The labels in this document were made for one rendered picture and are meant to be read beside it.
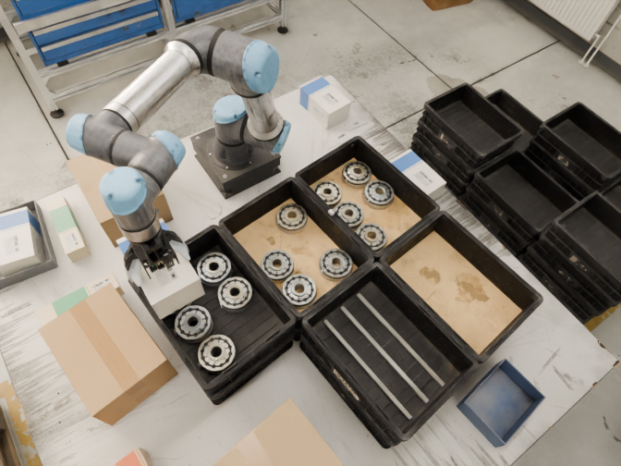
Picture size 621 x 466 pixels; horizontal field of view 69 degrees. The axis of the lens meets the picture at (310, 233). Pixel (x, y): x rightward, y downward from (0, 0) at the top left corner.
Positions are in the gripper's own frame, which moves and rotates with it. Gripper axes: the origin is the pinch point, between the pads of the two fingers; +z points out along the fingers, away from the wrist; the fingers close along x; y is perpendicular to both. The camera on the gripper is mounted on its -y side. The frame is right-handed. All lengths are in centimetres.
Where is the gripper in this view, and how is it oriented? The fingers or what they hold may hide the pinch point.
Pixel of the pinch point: (159, 263)
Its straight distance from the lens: 115.0
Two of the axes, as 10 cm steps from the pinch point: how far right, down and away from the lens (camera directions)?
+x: 8.2, -4.6, 3.4
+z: -0.7, 5.1, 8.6
